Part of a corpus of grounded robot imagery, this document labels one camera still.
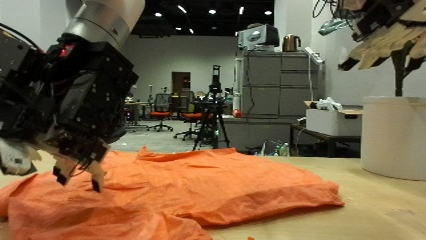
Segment white round plant pot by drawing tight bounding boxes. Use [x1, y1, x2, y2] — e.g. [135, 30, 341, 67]
[359, 95, 426, 181]

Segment dark side table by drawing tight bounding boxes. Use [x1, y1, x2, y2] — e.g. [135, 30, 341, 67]
[289, 123, 362, 158]

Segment grey filing cabinet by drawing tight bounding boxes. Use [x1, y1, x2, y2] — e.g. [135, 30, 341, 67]
[233, 49, 326, 120]

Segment black camera tripod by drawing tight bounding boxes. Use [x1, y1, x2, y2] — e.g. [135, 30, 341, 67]
[192, 64, 232, 152]

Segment white cardboard box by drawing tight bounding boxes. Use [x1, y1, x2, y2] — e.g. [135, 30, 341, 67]
[305, 100, 363, 137]

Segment copper kettle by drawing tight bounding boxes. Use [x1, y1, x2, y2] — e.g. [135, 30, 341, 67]
[282, 33, 302, 53]

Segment orange seat office chair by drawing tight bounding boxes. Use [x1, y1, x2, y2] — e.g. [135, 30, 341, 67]
[146, 93, 174, 133]
[173, 91, 204, 141]

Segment wooden office desk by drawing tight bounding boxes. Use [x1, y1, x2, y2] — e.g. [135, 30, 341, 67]
[124, 100, 150, 128]

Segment white plastic bag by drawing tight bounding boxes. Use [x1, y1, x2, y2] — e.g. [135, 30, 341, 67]
[316, 96, 344, 112]

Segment orange button shirt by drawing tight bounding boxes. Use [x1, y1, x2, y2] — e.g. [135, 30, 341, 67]
[0, 146, 346, 240]

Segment brown door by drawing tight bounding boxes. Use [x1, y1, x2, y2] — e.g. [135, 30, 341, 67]
[170, 71, 193, 96]

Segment grey low cabinet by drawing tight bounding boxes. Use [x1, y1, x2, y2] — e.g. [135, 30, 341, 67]
[220, 116, 297, 153]

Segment white power strip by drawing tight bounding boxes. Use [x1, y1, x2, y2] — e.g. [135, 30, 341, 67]
[304, 46, 325, 64]

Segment green leafy plant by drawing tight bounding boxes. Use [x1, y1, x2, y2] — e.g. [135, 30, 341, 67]
[317, 17, 426, 98]

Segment grey boxy monitor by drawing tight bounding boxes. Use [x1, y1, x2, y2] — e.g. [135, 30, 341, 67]
[237, 23, 281, 52]

